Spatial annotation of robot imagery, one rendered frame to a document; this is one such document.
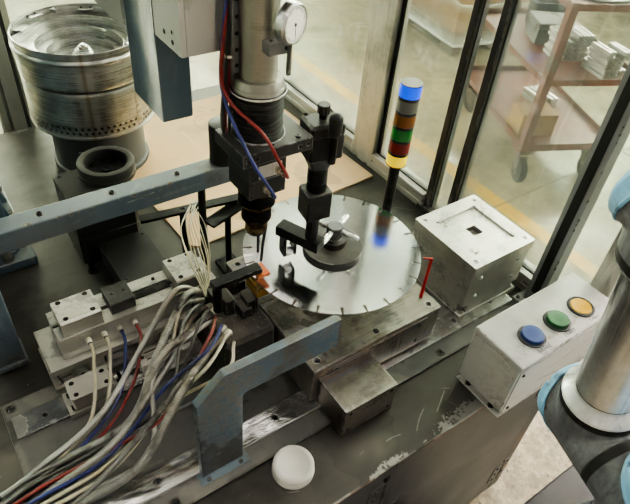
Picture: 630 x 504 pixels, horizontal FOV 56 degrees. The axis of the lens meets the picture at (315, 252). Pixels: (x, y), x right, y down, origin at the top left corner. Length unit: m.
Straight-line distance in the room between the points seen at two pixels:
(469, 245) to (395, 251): 0.20
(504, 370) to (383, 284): 0.26
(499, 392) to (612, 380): 0.31
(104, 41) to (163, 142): 0.31
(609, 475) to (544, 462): 1.15
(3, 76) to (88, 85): 0.46
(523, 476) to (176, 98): 1.57
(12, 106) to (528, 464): 1.86
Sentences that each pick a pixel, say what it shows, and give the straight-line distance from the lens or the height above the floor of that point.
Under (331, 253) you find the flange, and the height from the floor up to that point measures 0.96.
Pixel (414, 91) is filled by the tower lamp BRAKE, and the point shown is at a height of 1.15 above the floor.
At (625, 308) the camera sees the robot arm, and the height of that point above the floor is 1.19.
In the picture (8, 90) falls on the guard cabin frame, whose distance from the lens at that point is 1.88.
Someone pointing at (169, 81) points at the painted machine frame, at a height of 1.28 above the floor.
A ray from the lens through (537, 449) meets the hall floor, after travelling 2.13.
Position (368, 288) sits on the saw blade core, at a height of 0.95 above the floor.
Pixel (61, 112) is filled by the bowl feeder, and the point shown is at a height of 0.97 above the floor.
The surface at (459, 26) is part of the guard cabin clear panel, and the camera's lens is 1.40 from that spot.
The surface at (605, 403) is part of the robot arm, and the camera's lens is 0.93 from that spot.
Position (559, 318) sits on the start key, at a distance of 1.17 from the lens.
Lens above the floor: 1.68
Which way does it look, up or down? 42 degrees down
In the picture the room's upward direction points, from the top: 6 degrees clockwise
